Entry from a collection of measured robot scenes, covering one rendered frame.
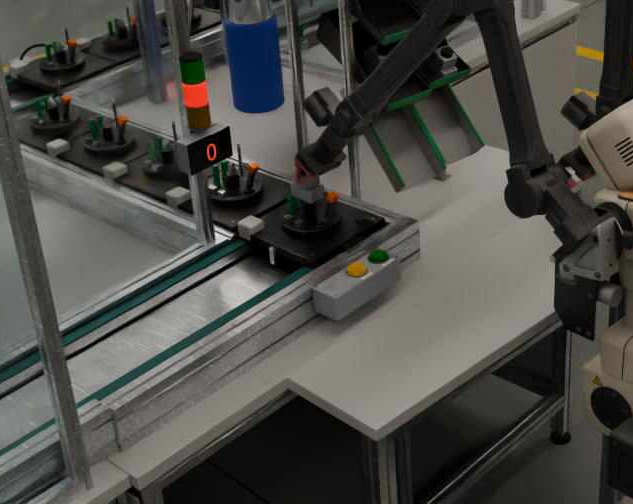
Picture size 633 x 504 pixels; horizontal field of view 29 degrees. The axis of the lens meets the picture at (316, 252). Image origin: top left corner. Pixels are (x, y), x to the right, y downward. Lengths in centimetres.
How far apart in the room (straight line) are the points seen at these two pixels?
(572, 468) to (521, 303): 99
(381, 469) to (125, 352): 57
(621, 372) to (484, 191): 78
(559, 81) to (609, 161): 212
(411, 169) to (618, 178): 71
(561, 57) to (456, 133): 143
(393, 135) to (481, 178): 37
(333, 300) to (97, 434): 57
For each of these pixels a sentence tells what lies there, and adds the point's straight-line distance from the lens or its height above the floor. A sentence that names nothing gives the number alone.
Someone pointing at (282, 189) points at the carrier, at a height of 97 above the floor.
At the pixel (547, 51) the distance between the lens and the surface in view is 431.
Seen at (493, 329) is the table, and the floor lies 86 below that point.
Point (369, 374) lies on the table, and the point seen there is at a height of 86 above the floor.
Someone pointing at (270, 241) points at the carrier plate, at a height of 97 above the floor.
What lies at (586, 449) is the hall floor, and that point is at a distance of 363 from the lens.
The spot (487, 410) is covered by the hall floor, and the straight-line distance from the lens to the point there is 376.
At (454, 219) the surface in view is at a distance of 299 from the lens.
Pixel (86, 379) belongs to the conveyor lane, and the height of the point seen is 92.
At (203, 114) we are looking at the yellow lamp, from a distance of 258.
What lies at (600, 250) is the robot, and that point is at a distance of 223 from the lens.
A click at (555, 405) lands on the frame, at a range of 351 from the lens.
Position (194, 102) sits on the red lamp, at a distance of 257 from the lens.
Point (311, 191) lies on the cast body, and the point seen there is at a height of 107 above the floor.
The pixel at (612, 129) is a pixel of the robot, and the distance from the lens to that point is 229.
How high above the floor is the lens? 230
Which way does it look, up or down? 30 degrees down
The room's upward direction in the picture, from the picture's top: 5 degrees counter-clockwise
